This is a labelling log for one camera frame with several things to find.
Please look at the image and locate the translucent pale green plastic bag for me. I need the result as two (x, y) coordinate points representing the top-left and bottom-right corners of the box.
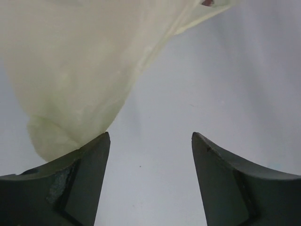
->
(0, 0), (236, 161)

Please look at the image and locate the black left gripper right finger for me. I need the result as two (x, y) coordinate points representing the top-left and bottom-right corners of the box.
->
(192, 132), (301, 226)

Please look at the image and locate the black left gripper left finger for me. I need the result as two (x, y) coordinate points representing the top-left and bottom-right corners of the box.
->
(0, 133), (111, 226)

